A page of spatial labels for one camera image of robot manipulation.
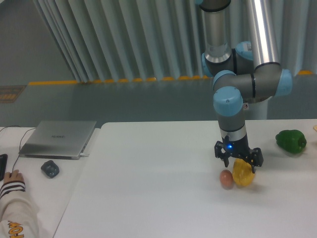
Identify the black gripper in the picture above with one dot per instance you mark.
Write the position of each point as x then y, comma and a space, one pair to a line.
238, 149

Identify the yellow bell pepper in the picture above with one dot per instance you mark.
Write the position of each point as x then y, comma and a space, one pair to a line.
242, 173

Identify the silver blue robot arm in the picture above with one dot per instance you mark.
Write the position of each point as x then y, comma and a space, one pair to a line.
238, 79

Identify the cream sleeved forearm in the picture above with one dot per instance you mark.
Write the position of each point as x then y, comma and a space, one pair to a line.
18, 218

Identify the green bell pepper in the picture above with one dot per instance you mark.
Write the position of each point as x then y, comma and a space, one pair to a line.
292, 141

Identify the person's hand on mouse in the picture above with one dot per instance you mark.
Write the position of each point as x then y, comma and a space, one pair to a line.
16, 175

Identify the brown egg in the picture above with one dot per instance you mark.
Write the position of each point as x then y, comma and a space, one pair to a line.
226, 178

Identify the silver closed laptop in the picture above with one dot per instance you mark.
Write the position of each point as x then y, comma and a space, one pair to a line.
59, 139

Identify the dark grey small tray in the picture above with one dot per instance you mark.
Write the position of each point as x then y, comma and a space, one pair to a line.
50, 169

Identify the black keyboard edge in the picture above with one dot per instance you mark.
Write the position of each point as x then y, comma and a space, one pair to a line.
3, 163

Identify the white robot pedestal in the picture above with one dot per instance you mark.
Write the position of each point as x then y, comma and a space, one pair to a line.
255, 109

